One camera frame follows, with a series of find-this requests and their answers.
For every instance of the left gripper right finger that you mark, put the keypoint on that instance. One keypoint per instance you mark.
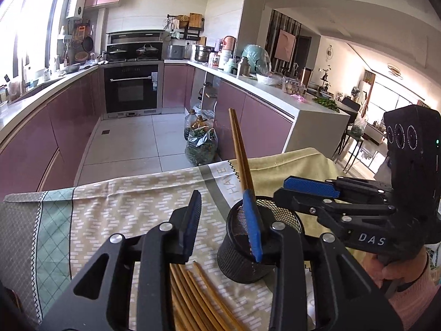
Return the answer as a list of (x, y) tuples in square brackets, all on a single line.
[(319, 285)]

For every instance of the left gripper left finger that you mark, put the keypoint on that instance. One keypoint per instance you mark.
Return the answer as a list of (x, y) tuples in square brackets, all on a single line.
[(98, 297)]

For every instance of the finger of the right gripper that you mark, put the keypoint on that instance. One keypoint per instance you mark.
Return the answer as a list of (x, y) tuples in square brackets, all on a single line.
[(296, 201), (309, 186)]

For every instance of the black mesh utensil cup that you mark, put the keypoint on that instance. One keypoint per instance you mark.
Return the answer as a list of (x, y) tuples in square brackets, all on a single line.
[(249, 248)]

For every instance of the pink sleeve forearm right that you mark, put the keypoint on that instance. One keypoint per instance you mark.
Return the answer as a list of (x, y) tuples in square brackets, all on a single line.
[(411, 303)]

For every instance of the right hand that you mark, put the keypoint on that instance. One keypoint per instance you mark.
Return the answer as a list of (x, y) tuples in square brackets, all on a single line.
[(408, 271)]

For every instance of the green vegetables on counter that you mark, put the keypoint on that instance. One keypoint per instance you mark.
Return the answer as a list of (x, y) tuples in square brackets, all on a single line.
[(328, 103)]

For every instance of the patterned tablecloth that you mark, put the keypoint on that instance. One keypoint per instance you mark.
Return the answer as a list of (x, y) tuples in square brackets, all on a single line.
[(47, 237)]

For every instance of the plastic bag of vegetables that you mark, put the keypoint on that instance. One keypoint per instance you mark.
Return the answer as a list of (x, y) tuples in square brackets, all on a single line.
[(201, 138)]

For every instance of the pink kettle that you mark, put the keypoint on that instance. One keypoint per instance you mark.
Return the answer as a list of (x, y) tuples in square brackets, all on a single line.
[(228, 43)]

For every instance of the steel pot on counter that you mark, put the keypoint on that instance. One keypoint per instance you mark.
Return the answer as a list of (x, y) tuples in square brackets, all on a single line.
[(201, 53)]

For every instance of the black built-in oven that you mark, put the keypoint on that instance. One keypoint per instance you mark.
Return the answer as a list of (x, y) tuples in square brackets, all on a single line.
[(133, 89)]

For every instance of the white water heater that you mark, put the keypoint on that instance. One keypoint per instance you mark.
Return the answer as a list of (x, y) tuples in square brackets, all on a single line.
[(75, 9)]

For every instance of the wall spice rack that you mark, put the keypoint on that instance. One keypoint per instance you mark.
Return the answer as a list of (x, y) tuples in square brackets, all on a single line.
[(185, 27)]

